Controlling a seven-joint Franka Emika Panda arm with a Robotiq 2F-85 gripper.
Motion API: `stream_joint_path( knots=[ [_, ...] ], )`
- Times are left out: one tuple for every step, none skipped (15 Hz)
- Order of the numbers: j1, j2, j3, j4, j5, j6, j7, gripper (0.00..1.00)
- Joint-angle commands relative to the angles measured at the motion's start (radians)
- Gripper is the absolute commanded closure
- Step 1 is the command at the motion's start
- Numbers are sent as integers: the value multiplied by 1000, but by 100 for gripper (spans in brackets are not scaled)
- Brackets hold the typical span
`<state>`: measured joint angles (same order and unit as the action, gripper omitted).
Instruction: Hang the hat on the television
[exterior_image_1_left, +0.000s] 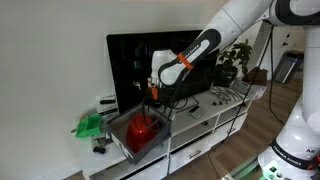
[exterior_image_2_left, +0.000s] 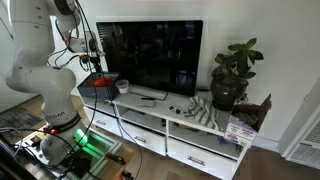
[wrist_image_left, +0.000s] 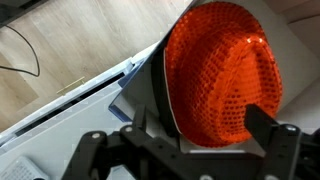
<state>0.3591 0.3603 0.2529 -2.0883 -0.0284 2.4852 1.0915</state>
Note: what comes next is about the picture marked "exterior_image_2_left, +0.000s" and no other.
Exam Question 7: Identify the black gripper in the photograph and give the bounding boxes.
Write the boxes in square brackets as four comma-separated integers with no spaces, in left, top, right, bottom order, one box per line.
[87,38,105,76]

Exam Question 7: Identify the black flat screen television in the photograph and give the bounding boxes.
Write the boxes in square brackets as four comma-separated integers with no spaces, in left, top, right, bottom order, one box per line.
[95,20,204,98]

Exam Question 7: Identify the white television cabinet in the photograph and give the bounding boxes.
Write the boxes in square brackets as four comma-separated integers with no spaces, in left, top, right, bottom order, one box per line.
[81,83,249,180]

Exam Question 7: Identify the grey open storage box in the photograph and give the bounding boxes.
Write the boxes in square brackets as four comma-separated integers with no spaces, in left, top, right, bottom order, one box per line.
[77,71,122,102]

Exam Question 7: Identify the clear plastic cup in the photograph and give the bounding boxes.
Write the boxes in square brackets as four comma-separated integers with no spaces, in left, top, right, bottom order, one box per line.
[115,79,130,95]

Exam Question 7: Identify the grey remote control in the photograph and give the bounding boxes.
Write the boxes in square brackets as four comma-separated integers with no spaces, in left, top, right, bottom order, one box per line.
[139,99,157,108]

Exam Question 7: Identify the black sunglasses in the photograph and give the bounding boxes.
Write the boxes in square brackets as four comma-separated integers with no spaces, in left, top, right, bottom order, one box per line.
[168,105,183,115]

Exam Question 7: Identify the black orange clamp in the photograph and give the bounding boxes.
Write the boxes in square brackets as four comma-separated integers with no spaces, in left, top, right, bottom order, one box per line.
[119,167,135,180]
[104,152,128,166]

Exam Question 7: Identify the grey patterned floor mat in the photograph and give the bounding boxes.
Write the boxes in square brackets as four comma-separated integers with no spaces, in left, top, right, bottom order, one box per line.
[0,105,44,145]

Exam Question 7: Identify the striped grey white cloth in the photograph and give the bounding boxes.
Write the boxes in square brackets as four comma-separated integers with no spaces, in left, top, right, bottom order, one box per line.
[187,95,232,132]

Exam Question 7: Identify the dark round plant pot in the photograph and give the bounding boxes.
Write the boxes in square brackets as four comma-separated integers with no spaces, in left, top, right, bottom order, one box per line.
[210,75,247,112]

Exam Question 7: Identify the green leafy plant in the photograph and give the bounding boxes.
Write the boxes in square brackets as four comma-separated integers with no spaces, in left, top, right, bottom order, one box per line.
[212,37,265,86]

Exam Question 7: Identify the white printed carton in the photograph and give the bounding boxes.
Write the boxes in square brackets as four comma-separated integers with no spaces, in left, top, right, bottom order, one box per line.
[224,116,258,148]

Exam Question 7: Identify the brown cardboard box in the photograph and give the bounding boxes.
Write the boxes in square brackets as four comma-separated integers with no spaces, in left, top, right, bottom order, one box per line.
[232,94,272,132]

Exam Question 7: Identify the white perforated vent panel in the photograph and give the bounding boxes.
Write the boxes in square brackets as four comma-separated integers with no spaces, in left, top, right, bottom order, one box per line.
[278,78,320,169]

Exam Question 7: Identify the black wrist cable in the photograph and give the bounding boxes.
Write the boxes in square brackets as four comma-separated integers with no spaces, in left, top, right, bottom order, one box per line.
[46,18,98,74]

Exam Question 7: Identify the white drawer with metal handle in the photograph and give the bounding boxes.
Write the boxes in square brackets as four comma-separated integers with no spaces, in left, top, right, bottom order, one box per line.
[83,106,123,137]
[118,120,167,157]
[166,136,240,180]

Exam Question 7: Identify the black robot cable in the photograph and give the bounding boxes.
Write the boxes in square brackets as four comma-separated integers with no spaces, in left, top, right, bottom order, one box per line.
[91,64,144,180]

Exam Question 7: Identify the glass television base plate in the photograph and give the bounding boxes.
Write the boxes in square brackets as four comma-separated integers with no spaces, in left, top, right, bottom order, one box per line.
[128,84,169,102]

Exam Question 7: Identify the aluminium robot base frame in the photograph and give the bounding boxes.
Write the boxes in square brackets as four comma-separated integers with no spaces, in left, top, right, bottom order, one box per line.
[14,126,134,180]

